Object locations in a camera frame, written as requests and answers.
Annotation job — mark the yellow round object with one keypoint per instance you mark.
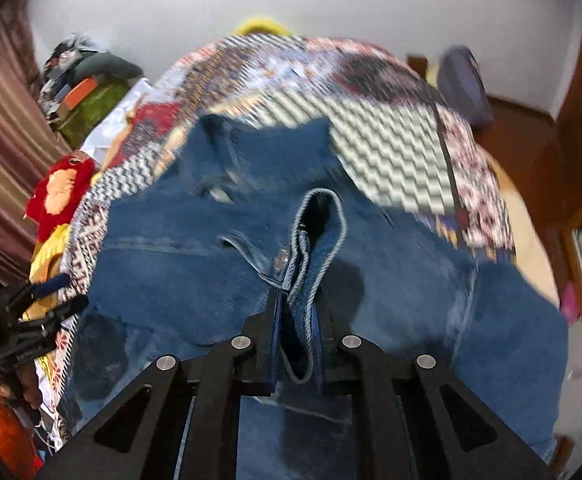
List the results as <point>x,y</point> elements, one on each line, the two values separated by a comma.
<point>261,25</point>

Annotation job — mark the bed mattress cover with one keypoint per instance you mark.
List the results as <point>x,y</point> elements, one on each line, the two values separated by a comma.
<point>526,220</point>

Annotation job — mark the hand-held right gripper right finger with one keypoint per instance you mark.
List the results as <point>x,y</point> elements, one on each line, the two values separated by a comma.
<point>333,360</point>

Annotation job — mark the patchwork printed blanket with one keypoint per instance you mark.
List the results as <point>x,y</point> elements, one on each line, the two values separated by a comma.
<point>396,150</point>

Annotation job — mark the striped brown curtain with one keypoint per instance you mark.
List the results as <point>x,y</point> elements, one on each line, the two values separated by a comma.
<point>1,160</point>

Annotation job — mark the pile of mixed clothes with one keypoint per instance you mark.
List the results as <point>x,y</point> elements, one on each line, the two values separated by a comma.
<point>96,62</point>

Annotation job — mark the red and yellow plush blanket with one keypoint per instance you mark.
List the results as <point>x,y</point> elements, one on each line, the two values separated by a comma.
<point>66,185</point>

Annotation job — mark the person's left hand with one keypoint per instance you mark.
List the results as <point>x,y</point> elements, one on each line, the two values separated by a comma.
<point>26,387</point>

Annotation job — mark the dark blue bag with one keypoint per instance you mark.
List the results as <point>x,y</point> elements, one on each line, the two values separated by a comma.
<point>466,85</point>

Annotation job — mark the blue denim jeans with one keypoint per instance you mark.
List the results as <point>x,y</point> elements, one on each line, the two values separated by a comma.
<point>171,260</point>

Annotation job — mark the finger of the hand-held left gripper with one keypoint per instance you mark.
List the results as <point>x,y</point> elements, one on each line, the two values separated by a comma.
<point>46,286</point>
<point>56,312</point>

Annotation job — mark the brown wooden furniture piece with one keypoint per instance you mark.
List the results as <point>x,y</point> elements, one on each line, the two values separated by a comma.
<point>417,66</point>

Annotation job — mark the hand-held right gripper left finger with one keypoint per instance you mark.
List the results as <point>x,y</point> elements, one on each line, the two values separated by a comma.
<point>271,330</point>

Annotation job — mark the green patterned box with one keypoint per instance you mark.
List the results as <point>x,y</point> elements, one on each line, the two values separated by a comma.
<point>93,107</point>

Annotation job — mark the person's left forearm orange sleeve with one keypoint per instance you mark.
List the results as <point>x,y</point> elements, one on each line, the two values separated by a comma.
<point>6,435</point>

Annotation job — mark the white cloth sheet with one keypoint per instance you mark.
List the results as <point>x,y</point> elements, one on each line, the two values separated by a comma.
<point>116,120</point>

